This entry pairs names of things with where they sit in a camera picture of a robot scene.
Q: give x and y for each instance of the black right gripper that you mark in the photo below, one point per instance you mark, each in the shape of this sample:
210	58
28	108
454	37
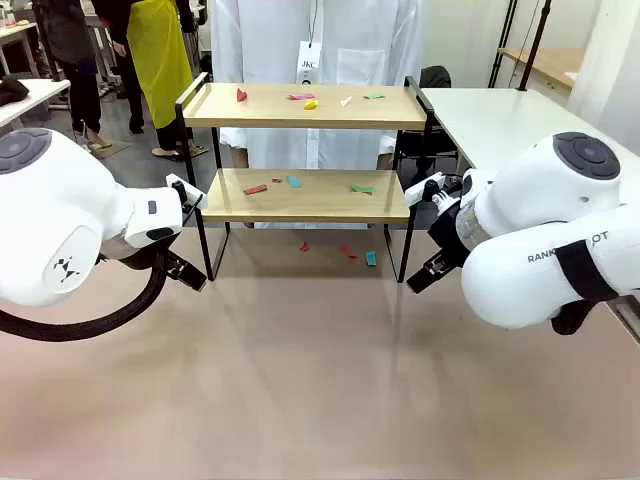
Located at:
447	232

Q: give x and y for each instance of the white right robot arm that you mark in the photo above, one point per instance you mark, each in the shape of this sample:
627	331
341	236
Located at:
550	200

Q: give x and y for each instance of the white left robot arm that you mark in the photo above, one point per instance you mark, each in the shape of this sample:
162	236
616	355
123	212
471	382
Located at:
60	210

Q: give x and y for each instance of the person's left hand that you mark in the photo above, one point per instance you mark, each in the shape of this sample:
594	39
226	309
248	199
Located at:
384	161

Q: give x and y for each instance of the person's right hand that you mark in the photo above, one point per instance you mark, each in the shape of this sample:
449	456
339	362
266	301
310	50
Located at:
241	157

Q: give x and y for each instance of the teal paper scrap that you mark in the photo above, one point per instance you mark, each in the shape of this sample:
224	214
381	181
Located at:
371	258
294	181

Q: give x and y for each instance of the green paper scrap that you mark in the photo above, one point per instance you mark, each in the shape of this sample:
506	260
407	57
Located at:
374	96
363	188

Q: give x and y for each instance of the long red paper scrap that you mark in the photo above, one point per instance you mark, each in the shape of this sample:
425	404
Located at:
255	189

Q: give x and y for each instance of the large white side table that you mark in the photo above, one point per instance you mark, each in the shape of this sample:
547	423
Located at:
500	120

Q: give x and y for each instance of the white paper scrap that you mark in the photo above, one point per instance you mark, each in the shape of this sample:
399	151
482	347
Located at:
345	101

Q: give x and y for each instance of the black office chair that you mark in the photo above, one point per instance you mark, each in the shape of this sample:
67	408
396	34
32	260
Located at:
436	77

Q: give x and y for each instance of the yellow paper scrap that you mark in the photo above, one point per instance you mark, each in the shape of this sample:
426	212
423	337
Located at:
311	104

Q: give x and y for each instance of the pink paper scrap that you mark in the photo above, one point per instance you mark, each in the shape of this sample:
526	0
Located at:
300	96

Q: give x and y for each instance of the person in yellow apron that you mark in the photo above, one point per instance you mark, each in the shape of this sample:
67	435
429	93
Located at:
160	60

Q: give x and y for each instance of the white background table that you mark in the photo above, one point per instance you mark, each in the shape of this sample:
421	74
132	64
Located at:
35	97

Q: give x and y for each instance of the white name badge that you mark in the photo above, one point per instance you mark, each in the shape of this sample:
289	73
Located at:
309	62

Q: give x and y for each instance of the thin black tripod stand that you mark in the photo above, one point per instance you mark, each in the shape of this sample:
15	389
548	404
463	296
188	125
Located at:
502	45

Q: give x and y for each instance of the person in white coat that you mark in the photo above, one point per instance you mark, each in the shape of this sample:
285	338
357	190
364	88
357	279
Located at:
350	40

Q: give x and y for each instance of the light wooden desk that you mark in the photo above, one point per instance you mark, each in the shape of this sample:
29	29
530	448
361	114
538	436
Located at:
550	62

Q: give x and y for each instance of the black item on table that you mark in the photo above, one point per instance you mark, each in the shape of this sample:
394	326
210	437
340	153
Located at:
12	90

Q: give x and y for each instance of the thick black stand pole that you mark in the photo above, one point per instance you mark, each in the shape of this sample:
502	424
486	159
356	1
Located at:
535	45

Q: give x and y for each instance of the person in dark clothes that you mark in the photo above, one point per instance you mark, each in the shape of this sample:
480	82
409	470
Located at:
70	30

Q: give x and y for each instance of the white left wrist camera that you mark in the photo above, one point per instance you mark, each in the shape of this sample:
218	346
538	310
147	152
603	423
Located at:
192	192

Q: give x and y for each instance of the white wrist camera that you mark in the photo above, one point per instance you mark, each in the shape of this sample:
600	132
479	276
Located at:
420	192
192	192

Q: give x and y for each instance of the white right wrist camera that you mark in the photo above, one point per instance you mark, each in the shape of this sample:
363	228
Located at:
420	192

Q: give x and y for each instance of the black frame wooden shelf rack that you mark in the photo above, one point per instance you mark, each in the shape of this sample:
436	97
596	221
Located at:
305	117

